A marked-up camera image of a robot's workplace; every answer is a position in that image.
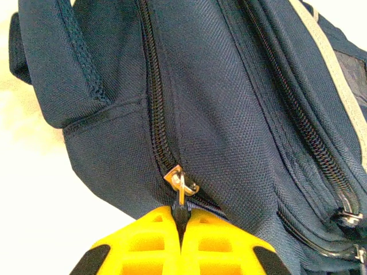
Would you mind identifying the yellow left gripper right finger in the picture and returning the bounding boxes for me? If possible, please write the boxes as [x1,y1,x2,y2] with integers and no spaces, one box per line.
[181,209,291,275]

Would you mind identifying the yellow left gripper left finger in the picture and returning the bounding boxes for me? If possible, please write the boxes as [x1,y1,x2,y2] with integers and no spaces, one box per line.
[69,205,184,275]

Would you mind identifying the navy blue backpack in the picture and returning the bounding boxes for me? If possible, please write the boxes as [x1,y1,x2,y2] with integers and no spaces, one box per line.
[8,0,367,275]

